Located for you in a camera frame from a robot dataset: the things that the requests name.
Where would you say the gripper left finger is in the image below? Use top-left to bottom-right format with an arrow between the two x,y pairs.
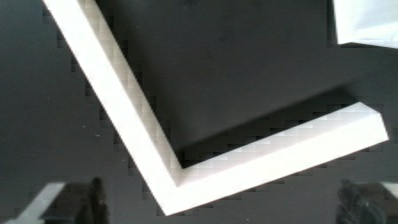
9,178 -> 110,224

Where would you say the white drawer cabinet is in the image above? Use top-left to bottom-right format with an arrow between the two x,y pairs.
332,0 -> 398,49

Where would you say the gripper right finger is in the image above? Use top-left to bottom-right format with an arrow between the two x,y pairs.
335,180 -> 398,224

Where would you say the white fence front wall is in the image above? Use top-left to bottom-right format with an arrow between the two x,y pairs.
42,0 -> 389,215

